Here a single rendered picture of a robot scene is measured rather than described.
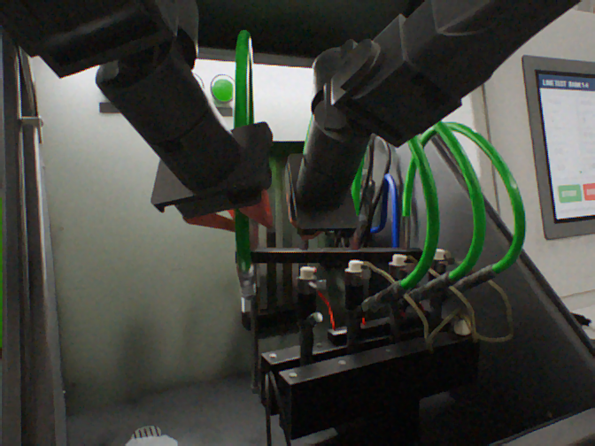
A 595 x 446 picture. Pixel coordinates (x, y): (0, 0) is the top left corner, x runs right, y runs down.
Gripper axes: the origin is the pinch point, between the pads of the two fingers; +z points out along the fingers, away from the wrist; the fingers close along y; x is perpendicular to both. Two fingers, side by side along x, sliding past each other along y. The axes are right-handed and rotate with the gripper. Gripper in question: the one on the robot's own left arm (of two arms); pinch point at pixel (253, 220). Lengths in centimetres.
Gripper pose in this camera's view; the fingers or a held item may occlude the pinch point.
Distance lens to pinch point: 45.8
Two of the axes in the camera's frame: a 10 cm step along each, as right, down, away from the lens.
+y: -9.4, 1.9, 2.7
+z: 3.3, 5.3, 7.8
